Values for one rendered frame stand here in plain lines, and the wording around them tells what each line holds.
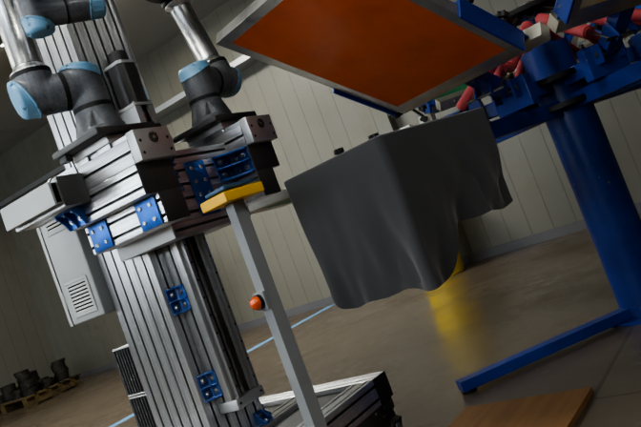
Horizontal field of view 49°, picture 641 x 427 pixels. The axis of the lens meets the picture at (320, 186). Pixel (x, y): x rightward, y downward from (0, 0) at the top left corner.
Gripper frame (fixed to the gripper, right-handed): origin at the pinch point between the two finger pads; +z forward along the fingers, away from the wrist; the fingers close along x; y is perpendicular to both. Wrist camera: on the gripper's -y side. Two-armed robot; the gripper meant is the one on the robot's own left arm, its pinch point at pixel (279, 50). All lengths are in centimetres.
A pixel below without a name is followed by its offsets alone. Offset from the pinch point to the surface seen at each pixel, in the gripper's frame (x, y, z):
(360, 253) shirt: 26, -12, 74
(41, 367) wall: -894, -196, 17
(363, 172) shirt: 40, -3, 56
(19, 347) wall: -889, -160, -8
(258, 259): 17, 16, 78
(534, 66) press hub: 26, -106, -20
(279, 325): 17, 8, 95
